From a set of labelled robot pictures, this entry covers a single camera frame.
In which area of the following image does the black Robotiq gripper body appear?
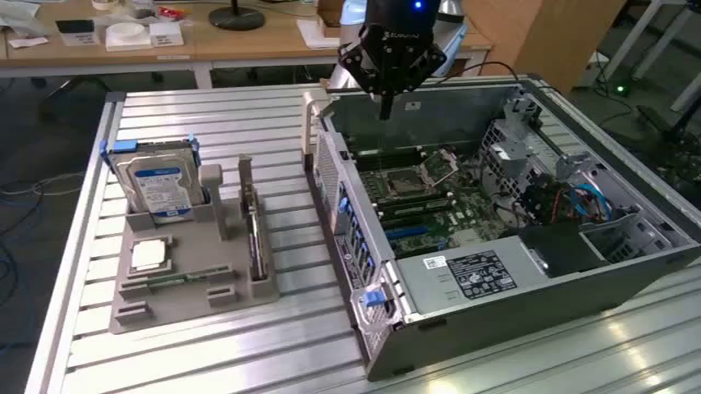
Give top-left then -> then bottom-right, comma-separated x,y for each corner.
357,0 -> 441,84

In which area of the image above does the graphics card with metal bracket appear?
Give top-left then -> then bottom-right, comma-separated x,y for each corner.
237,153 -> 271,284

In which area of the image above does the white paper stack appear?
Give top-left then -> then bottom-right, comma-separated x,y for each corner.
295,18 -> 341,50

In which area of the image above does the brown cardboard box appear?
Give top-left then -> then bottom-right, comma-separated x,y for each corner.
316,0 -> 344,28

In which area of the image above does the wooden desk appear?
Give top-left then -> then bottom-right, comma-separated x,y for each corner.
0,0 -> 494,79

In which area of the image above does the black round lamp base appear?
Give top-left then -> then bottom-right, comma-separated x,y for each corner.
206,0 -> 267,32

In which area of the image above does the wooden cabinet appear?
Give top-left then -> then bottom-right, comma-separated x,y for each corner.
464,0 -> 626,96

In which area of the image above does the metal socket cover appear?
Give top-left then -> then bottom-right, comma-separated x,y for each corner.
417,149 -> 461,186

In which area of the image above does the metal disk bay cage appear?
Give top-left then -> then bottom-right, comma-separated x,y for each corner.
479,118 -> 555,199

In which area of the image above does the CPU socket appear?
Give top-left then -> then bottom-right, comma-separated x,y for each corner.
381,166 -> 433,199

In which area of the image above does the plain white labelled box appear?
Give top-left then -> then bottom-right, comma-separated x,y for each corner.
148,21 -> 184,48

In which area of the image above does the green motherboard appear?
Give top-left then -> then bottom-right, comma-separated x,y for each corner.
349,145 -> 527,254

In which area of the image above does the blue expansion slot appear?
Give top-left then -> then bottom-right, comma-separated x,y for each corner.
384,224 -> 429,243

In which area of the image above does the white box holding bowl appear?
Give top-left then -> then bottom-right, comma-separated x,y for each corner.
104,22 -> 152,53

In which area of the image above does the hard disk with blue carrier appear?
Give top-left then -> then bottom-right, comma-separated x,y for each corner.
97,134 -> 212,226

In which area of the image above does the white box with black top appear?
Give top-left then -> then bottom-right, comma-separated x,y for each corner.
54,19 -> 100,48

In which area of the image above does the black office chair base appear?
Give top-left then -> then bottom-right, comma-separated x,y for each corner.
30,76 -> 113,122

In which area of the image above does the grey power supply unit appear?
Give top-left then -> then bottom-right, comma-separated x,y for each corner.
393,236 -> 551,318

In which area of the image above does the silver CPU chip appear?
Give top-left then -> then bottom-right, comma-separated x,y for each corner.
129,241 -> 168,272

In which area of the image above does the open grey PC case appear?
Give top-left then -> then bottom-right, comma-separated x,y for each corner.
300,73 -> 701,383

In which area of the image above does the green RAM stick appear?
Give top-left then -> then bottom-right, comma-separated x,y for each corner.
122,270 -> 228,291

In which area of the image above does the grey plastic parts rack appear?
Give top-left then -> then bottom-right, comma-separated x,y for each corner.
106,163 -> 281,336

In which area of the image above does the black cable behind case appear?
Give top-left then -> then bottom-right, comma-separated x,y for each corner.
436,61 -> 526,84

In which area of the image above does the white table frame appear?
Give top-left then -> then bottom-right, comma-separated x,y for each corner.
600,0 -> 701,112

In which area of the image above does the red disk wire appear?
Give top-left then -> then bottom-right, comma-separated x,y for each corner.
548,186 -> 563,225

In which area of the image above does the blue disk wire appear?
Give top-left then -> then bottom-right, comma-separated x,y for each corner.
568,184 -> 614,223

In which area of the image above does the white floor cable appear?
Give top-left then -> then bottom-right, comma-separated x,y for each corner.
0,172 -> 88,197

